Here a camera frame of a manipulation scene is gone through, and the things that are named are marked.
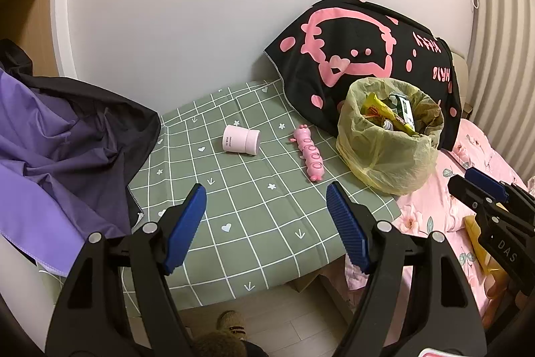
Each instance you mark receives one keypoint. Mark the green checked tablecloth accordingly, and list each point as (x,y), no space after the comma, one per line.
(267,223)

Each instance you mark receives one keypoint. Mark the striped beige curtain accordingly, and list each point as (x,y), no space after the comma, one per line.
(510,47)

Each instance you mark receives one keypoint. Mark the pink lidded cup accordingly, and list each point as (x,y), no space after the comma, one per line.
(242,139)

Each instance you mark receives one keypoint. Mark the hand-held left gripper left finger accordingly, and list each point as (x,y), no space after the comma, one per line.
(186,227)

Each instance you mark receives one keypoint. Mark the brown fuzzy slipper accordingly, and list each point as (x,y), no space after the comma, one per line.
(232,321)
(217,346)

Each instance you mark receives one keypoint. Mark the yellow packet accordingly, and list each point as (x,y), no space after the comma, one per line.
(480,252)

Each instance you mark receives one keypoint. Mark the pink floral bedsheet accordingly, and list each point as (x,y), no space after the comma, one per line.
(430,210)

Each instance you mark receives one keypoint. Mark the purple and black jacket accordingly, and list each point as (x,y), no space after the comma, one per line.
(62,156)

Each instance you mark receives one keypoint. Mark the yellow noodle snack bag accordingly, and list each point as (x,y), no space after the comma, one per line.
(378,106)

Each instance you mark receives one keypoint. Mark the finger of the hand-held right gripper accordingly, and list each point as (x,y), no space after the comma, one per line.
(485,179)
(464,189)

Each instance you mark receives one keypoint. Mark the brown cardboard box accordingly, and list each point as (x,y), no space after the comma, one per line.
(309,281)

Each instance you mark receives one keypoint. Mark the beige bed headboard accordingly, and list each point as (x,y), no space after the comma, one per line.
(459,76)

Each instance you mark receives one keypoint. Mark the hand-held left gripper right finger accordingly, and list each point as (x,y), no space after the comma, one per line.
(347,227)

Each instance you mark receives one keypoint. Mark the yellow plastic trash bag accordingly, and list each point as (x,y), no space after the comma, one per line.
(384,160)

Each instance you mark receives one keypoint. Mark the white green packet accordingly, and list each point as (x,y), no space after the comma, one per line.
(405,110)

